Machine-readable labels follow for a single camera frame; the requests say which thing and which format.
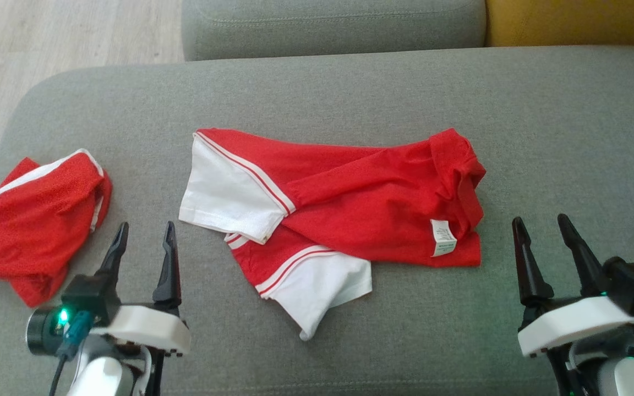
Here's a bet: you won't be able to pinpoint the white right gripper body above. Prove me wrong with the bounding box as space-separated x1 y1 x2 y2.
517 295 634 396

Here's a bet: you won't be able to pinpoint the yellow cushion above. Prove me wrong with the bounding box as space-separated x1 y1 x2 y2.
485 0 634 48

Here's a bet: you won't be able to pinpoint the black cable with teal plug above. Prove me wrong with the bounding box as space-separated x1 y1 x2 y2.
47 310 95 396

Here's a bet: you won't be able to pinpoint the grey sofa back cushion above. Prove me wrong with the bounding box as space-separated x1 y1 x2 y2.
181 0 487 62

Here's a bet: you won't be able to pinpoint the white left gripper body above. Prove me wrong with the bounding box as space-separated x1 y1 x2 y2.
92 304 192 396

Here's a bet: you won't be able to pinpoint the red jersey with white sleeves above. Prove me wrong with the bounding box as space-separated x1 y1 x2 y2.
178 128 487 342

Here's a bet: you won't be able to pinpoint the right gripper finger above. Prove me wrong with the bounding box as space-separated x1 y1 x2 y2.
512 216 555 307
558 213 610 298

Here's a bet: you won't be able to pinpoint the grey sofa seat cushion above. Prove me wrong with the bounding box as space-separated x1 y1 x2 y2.
0 45 634 396

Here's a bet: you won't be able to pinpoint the red shorts with white stripe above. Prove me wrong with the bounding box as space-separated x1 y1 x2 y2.
0 148 113 308

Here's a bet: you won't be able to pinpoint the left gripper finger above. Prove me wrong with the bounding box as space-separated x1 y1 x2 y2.
96 222 130 278
152 221 182 317

